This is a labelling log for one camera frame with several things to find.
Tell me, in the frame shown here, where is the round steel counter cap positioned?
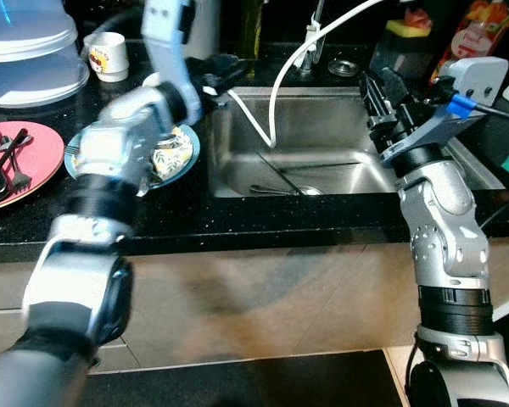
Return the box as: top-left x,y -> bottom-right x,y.
328,59 -> 360,79

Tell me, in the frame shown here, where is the dark sponge holder container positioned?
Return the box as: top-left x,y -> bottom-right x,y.
369,30 -> 438,86

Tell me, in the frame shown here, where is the blue rimmed floral plate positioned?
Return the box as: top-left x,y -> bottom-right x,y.
64,123 -> 202,189

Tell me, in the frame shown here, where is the pink round plate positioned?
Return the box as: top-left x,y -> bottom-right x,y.
0,120 -> 66,215

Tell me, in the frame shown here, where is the white cartoon print mug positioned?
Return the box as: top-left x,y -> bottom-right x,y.
83,32 -> 130,83

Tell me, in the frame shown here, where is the yellow cooking oil bottle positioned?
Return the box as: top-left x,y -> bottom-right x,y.
236,0 -> 266,60

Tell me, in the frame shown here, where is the white faucet hose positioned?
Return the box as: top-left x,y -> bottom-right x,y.
223,0 -> 383,150

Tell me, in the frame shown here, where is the yellow sponge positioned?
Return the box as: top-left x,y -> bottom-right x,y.
384,17 -> 432,40

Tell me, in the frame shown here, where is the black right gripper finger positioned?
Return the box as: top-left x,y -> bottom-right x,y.
360,72 -> 386,113
382,66 -> 412,101

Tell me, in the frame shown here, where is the stainless steel sink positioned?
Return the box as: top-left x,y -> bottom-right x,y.
205,85 -> 507,201

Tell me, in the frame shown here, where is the stacked translucent plastic drawer container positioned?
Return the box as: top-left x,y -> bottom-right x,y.
0,0 -> 92,108

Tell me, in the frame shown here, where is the red scouring pad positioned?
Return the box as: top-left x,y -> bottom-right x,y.
404,6 -> 431,26

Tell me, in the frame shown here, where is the steel gooseneck faucet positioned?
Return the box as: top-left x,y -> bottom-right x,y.
302,0 -> 328,79

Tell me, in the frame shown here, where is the black floor mat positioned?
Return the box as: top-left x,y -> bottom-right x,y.
85,349 -> 408,407

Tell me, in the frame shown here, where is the grey cabinet drawer front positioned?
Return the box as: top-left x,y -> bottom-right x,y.
0,309 -> 35,353
0,259 -> 43,313

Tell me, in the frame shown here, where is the black cable with blue plug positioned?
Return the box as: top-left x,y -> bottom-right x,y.
441,92 -> 509,234

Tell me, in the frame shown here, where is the orange dish soap bottle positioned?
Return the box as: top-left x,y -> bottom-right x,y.
437,0 -> 509,86

